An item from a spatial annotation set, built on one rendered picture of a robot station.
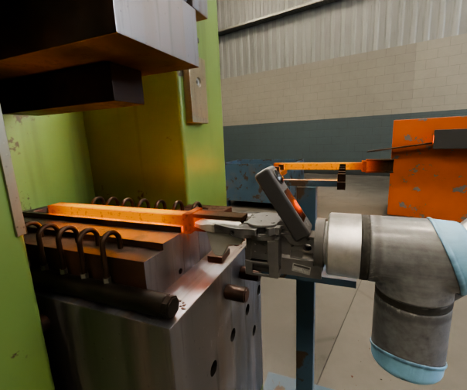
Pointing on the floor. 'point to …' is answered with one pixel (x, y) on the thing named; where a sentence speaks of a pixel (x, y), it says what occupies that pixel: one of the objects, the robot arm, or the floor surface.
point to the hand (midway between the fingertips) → (203, 218)
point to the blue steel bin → (242, 178)
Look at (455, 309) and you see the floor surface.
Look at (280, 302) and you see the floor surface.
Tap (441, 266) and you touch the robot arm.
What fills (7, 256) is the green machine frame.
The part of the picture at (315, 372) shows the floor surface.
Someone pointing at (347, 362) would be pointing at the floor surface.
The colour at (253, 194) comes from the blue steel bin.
